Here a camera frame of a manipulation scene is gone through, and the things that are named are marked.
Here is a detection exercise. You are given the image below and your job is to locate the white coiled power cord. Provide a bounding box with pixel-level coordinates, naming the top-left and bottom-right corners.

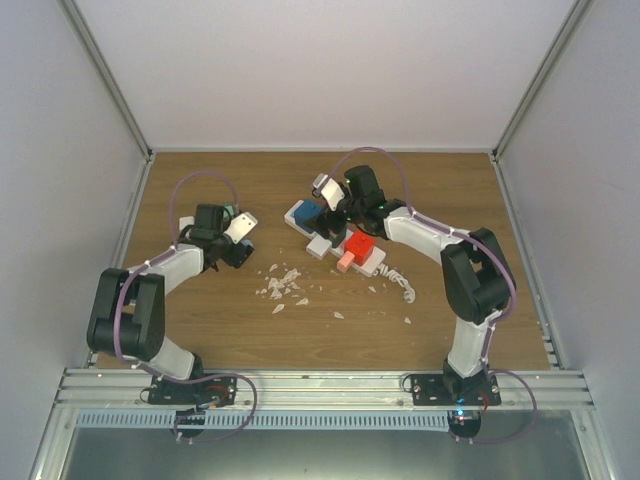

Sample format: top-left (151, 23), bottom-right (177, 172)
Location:
top-left (374, 267), bottom-right (416, 304)

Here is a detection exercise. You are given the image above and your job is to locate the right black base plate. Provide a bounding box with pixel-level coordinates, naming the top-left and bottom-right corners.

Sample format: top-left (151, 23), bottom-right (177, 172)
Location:
top-left (400, 370), bottom-right (502, 407)

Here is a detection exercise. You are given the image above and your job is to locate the blue cube socket adapter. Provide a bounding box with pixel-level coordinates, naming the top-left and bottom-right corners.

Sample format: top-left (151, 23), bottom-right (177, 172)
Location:
top-left (293, 200), bottom-right (322, 233)

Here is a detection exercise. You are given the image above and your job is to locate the aluminium front rail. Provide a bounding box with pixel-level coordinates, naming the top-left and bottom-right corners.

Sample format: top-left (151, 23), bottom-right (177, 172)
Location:
top-left (54, 369), bottom-right (594, 411)

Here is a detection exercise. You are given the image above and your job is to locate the red cube socket adapter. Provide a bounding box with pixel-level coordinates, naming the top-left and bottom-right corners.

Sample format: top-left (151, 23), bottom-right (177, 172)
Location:
top-left (344, 231), bottom-right (375, 266)

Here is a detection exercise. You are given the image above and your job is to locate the purple cable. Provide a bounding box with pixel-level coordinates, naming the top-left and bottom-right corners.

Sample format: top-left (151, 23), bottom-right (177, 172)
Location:
top-left (113, 169), bottom-right (259, 444)
top-left (333, 146), bottom-right (539, 446)

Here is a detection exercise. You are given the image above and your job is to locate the mint green charger plug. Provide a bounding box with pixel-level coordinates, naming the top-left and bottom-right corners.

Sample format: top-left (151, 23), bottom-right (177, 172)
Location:
top-left (223, 203), bottom-right (236, 217)

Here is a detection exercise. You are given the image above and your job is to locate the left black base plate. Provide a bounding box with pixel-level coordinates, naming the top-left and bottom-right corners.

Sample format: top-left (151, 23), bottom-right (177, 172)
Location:
top-left (139, 376), bottom-right (237, 409)

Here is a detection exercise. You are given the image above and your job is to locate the white grey plug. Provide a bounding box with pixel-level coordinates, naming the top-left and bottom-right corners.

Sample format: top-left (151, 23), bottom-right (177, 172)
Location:
top-left (306, 235), bottom-right (333, 260)

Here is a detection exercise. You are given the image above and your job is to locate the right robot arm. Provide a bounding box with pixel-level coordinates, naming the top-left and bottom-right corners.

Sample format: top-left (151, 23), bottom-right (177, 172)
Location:
top-left (308, 165), bottom-right (516, 405)

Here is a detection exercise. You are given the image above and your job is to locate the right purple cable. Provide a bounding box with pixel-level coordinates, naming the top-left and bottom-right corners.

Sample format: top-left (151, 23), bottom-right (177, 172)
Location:
top-left (333, 146), bottom-right (539, 446)

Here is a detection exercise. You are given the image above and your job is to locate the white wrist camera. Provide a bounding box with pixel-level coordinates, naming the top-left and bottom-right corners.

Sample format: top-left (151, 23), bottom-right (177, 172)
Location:
top-left (312, 173), bottom-right (345, 211)
top-left (224, 212), bottom-right (258, 244)

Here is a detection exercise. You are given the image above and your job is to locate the right aluminium corner post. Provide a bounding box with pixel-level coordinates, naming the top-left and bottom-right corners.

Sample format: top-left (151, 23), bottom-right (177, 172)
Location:
top-left (490, 0), bottom-right (593, 163)

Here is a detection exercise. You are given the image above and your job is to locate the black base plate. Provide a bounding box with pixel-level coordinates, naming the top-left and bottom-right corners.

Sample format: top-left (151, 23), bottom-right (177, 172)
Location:
top-left (139, 376), bottom-right (237, 409)
top-left (400, 370), bottom-right (502, 407)

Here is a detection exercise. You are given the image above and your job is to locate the aluminium corner post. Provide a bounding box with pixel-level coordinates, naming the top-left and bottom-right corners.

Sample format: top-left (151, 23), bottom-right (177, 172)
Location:
top-left (58, 0), bottom-right (154, 163)
top-left (490, 0), bottom-right (593, 163)

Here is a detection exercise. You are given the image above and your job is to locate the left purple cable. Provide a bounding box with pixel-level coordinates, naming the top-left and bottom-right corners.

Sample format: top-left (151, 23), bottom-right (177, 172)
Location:
top-left (113, 169), bottom-right (259, 444)

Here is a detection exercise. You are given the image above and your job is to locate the white usb charger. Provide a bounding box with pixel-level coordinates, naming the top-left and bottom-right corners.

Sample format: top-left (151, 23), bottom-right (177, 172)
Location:
top-left (178, 216), bottom-right (195, 231)

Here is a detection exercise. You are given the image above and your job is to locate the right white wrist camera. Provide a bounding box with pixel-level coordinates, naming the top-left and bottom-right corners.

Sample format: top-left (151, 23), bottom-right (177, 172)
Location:
top-left (312, 173), bottom-right (345, 211)

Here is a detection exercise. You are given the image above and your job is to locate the grey slotted cable duct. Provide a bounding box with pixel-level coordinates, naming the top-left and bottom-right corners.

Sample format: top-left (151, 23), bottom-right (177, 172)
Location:
top-left (76, 409), bottom-right (449, 432)

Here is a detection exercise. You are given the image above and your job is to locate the pink plug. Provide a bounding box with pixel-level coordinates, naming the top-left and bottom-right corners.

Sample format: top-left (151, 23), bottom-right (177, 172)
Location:
top-left (336, 251), bottom-right (355, 273)

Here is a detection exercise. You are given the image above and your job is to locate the white power strip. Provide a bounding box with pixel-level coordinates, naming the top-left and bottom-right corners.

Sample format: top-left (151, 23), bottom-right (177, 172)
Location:
top-left (284, 200), bottom-right (386, 277)

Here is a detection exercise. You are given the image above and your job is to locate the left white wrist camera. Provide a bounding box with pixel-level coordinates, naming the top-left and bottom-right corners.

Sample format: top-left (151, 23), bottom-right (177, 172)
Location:
top-left (224, 212), bottom-right (258, 244)

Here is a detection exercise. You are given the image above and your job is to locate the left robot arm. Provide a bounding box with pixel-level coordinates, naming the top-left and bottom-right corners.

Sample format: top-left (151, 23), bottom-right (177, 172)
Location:
top-left (86, 204), bottom-right (258, 404)

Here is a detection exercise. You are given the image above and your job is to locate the left aluminium corner post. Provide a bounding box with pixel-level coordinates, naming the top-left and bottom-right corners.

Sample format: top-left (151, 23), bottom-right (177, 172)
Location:
top-left (58, 0), bottom-right (154, 163)

